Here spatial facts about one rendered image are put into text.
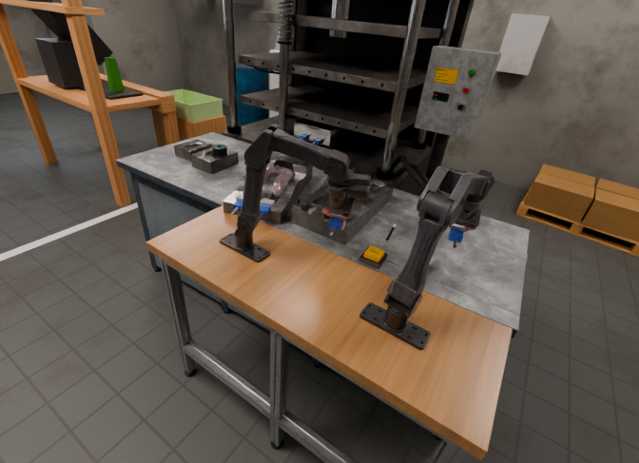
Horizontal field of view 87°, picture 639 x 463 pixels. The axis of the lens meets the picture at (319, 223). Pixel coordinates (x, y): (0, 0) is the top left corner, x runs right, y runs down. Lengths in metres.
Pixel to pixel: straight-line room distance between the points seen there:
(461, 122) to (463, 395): 1.35
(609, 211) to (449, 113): 2.25
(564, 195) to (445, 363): 2.98
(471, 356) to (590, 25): 3.77
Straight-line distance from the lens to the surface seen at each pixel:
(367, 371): 0.94
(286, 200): 1.48
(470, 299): 1.24
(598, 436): 2.26
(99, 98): 3.08
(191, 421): 1.80
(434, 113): 1.95
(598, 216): 3.87
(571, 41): 4.42
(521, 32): 4.27
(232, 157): 1.94
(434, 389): 0.97
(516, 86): 4.46
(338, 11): 2.36
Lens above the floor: 1.56
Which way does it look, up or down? 32 degrees down
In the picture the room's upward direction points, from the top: 6 degrees clockwise
